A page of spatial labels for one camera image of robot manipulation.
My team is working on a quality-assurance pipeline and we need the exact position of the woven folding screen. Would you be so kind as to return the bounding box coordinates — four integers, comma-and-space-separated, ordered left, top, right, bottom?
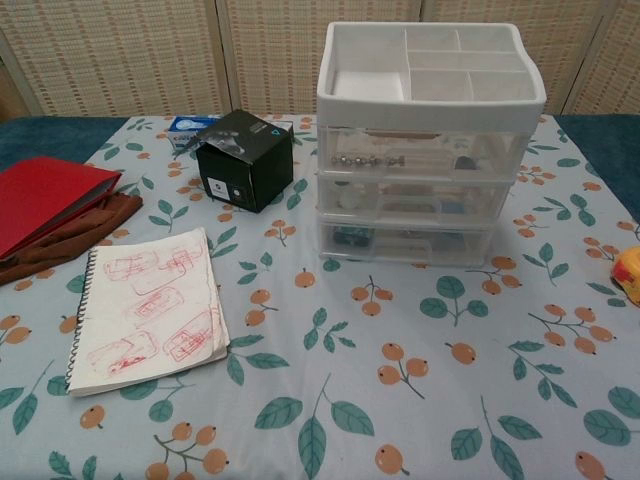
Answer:
0, 0, 640, 121

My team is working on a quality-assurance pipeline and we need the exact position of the brown cloth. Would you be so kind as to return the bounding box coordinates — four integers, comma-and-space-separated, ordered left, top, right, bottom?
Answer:
0, 192, 144, 287

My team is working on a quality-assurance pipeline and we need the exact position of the clear plastic bottom drawer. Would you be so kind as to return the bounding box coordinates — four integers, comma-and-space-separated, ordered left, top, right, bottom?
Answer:
318, 215, 497, 261

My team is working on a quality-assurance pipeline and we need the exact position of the red spiral binder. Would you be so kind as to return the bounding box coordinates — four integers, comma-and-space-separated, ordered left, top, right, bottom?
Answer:
0, 156, 124, 261

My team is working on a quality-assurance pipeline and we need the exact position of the white plastic drawer organizer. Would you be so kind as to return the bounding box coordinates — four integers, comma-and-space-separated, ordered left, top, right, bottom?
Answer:
315, 20, 546, 262

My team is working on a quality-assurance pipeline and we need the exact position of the blue white toothpaste box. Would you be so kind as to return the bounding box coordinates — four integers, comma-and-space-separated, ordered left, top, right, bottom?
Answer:
167, 114, 292, 151

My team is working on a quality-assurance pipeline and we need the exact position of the clear plastic middle drawer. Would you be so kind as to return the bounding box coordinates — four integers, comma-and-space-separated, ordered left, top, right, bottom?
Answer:
319, 172, 512, 221

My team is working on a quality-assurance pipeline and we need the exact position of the yellow tape measure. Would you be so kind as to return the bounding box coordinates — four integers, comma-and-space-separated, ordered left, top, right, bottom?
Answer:
612, 244, 640, 307

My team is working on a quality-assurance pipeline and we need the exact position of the spiral notebook with red scribbles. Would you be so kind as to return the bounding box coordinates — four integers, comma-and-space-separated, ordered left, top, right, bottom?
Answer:
65, 227, 232, 399

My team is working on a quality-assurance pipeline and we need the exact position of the black cube cardboard box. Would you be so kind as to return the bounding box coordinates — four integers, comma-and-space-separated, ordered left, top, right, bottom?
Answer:
195, 109, 295, 215

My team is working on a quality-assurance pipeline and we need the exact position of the floral fruit print tablecloth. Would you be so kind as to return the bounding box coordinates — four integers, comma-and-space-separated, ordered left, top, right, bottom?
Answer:
0, 113, 640, 480

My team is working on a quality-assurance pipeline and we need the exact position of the clear plastic top drawer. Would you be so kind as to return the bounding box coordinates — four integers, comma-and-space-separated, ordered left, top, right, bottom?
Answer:
319, 124, 526, 176

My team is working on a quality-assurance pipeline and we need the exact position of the green circuit board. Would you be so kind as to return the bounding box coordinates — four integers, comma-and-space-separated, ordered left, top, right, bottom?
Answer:
332, 224, 374, 247

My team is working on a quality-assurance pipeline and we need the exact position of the clear plastic drawer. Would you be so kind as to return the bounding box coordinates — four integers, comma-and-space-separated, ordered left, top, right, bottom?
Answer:
318, 215, 497, 261
319, 172, 512, 221
319, 124, 526, 176

